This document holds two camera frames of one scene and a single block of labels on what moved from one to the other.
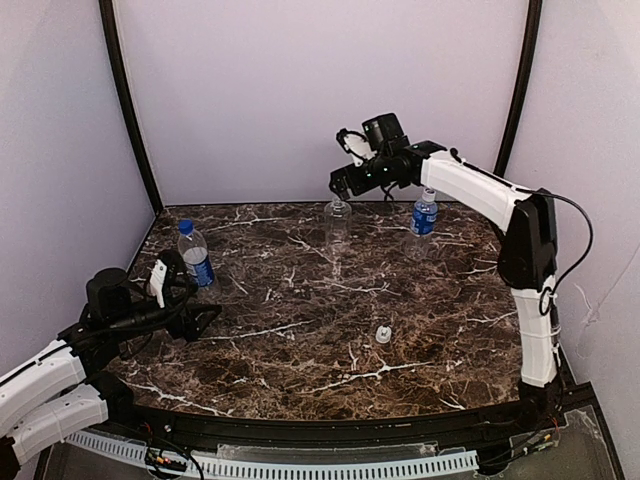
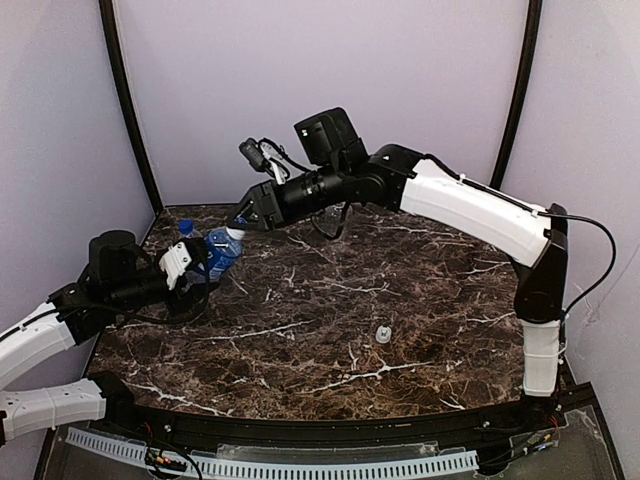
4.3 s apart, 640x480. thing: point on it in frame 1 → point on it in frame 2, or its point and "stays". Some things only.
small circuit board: (154, 457) stays
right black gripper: (347, 180) → (267, 203)
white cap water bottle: (423, 226) → (223, 248)
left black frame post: (128, 97) stays
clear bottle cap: (383, 334) stays
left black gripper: (186, 320) → (187, 282)
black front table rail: (542, 404) stays
